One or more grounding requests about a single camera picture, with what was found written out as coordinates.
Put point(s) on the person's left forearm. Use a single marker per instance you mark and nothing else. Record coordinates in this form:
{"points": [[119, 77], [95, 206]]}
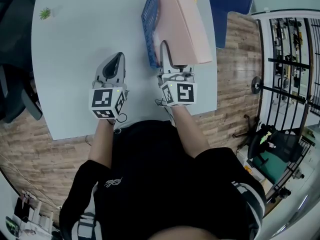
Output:
{"points": [[101, 144]]}

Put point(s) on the pink file box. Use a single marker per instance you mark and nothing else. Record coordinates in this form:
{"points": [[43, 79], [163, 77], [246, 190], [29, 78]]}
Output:
{"points": [[185, 29]]}

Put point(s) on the black metal railing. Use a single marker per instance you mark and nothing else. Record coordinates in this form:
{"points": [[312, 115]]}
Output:
{"points": [[287, 62]]}

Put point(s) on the blue plastic file rack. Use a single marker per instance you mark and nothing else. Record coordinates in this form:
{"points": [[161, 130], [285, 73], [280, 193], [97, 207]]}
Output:
{"points": [[148, 21]]}

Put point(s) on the black pouch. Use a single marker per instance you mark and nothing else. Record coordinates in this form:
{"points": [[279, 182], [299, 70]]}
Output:
{"points": [[21, 209]]}

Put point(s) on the person's face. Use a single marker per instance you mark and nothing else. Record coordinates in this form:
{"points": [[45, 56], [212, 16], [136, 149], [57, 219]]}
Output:
{"points": [[185, 234]]}

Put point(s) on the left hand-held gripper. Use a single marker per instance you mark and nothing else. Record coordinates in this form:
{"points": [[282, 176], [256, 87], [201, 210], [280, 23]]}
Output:
{"points": [[101, 99]]}

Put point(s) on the person's right forearm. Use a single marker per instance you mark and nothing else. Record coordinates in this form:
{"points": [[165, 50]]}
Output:
{"points": [[191, 134]]}

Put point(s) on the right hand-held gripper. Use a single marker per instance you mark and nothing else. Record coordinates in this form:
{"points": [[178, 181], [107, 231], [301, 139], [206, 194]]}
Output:
{"points": [[185, 92]]}

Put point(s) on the black mesh office chair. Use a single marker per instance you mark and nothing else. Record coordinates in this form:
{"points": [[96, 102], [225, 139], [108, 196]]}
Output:
{"points": [[15, 34]]}

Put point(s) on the black office chair with clutter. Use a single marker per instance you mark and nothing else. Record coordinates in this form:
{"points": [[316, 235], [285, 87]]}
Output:
{"points": [[287, 144]]}

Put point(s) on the small green potted plant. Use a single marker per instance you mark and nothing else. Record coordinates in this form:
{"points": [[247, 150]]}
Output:
{"points": [[45, 13]]}

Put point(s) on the dark blue chair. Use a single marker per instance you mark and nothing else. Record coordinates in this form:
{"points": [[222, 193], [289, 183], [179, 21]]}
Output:
{"points": [[230, 9]]}

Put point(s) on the green bin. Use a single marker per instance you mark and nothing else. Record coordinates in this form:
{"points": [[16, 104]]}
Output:
{"points": [[271, 165]]}

